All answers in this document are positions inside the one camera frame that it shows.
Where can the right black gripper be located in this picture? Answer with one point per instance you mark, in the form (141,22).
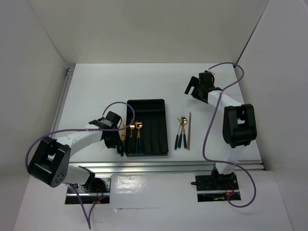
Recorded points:
(194,81)

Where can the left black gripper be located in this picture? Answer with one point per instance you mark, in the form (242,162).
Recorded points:
(111,144)

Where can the gold knife green handle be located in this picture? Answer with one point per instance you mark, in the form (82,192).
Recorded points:
(119,148)
(123,137)

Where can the gold fork green handle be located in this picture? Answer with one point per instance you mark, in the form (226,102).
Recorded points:
(132,127)
(180,139)

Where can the gold spoon green handle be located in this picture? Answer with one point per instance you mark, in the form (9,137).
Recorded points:
(138,144)
(138,125)
(184,122)

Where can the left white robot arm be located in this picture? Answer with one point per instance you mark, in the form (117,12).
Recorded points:
(47,159)

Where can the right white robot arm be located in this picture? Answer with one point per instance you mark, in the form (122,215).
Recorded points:
(239,124)

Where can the black cutlery tray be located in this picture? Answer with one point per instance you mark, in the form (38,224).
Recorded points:
(152,113)

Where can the metal chopstick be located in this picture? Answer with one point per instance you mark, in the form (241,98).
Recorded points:
(188,135)
(190,115)

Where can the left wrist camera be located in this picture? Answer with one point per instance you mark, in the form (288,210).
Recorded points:
(112,119)

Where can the aluminium frame rail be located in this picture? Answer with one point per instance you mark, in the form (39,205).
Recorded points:
(97,87)

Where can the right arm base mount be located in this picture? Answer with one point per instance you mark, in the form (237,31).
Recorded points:
(210,191)

